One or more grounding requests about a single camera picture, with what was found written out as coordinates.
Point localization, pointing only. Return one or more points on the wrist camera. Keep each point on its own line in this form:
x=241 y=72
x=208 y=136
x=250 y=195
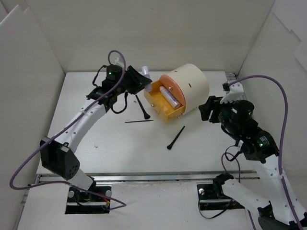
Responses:
x=233 y=92
x=119 y=61

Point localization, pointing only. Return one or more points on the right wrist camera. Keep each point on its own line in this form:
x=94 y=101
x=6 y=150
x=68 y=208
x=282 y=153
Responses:
x=233 y=92

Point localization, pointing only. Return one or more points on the yellow drawer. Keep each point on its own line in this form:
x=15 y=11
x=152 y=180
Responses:
x=160 y=104

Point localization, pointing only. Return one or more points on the cream round drawer organizer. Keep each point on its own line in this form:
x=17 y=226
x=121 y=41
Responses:
x=193 y=83

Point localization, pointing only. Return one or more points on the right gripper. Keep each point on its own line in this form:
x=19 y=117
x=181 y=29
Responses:
x=213 y=110

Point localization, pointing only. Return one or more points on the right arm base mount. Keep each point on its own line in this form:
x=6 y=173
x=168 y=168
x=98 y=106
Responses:
x=212 y=198

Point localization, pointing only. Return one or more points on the small white lilac tube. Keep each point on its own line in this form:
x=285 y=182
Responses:
x=145 y=72

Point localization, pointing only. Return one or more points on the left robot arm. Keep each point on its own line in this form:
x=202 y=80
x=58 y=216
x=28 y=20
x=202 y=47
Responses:
x=58 y=155

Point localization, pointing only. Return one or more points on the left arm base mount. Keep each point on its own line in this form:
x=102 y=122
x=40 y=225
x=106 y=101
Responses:
x=79 y=202

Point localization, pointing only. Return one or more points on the black brush near organizer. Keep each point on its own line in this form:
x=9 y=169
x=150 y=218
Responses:
x=145 y=114

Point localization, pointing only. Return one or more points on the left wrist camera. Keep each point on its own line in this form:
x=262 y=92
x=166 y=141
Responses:
x=119 y=61

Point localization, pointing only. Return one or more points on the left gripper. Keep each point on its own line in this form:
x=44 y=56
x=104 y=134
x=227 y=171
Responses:
x=132 y=78

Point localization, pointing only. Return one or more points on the orange drawer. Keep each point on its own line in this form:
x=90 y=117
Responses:
x=173 y=87

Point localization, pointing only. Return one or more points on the black brush front centre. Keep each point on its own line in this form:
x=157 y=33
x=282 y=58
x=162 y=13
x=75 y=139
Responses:
x=169 y=147

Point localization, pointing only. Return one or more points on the thin black eyeliner pencil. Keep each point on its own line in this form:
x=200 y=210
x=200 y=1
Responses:
x=138 y=121

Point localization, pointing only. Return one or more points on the white blue-print tube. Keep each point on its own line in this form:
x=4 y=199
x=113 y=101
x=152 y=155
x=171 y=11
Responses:
x=169 y=97

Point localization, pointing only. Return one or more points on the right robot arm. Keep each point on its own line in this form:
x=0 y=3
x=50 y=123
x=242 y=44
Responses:
x=281 y=210

